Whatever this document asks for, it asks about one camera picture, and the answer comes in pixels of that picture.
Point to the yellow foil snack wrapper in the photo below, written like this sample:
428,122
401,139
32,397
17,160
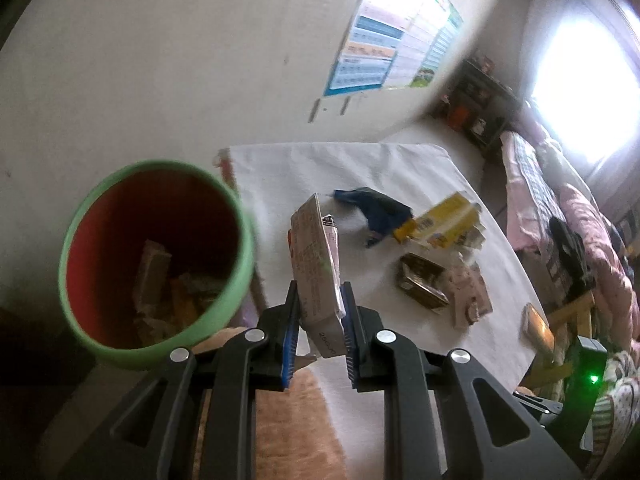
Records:
420,280

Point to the blue snack wrapper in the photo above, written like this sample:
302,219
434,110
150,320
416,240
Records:
380,210

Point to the grey paper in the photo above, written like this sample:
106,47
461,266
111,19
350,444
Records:
150,332

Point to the red white small boxes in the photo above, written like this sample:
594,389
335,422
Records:
484,61

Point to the white chart wall poster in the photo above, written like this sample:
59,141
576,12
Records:
417,45

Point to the wooden chair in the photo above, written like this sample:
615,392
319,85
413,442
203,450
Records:
565,312

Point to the orange snack wrapper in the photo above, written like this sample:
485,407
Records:
184,307

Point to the black garment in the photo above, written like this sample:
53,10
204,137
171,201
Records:
567,250

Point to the beige carton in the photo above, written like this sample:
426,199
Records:
467,300

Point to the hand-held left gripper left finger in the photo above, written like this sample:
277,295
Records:
290,347

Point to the yellow drink carton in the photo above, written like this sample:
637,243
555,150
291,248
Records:
445,220

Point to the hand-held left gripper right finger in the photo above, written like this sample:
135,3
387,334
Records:
351,342

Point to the red bin with green rim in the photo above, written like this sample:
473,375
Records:
150,210

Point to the bed with plaid sheet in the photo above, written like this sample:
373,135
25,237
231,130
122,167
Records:
525,170

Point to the white milk carton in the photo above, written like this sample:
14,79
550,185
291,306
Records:
315,270

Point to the green chart wall poster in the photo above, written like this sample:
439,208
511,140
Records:
440,50

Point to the small white appliance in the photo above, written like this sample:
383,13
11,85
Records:
479,126

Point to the patterned chair cushion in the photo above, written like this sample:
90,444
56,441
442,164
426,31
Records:
617,400

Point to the bright window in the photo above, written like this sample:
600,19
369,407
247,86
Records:
585,90

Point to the tan flat packet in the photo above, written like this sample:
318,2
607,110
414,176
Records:
536,327

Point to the dark storage shelf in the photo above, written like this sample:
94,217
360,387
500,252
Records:
480,90

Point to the light blue blanket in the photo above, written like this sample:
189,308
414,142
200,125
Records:
555,160

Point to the orange container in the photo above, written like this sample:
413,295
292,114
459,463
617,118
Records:
457,116

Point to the pink floral quilt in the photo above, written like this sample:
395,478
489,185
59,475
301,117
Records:
590,210

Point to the white table cloth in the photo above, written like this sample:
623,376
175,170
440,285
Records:
390,170

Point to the tan cardboard piece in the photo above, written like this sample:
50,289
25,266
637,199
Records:
152,270

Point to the beige plush mat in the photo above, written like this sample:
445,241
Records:
290,435

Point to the blue alphabet wall poster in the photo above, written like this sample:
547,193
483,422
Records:
365,55

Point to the pink patterned curtain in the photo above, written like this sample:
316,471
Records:
537,20

